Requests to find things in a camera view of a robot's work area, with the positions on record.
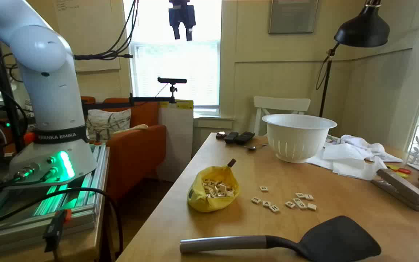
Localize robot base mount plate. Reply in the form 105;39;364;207
9;140;97;185

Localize yellow pouch with tiles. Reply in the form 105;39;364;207
188;159;241;213

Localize white cloth pile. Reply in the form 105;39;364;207
309;134;402;181

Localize white letter tile I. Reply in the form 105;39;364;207
308;204;318;211

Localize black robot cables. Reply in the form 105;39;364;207
73;0;142;63

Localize white chair back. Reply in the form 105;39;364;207
254;96;311;135

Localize framed wall picture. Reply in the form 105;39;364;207
268;0;319;35

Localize black spatula with metal handle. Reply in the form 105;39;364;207
181;215;382;262

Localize white colander bowl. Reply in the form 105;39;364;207
262;114;338;163

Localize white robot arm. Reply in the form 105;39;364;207
0;0;86;144

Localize orange armchair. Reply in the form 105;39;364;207
82;96;168;202

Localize camera on tripod arm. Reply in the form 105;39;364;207
130;77;188;105

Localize white letter tile S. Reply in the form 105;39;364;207
286;201;297;208

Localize black remote control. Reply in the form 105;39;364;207
225;132;255;146

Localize patterned cushion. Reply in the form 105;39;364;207
86;109;132;143

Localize black desk lamp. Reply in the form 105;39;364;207
318;0;391;115

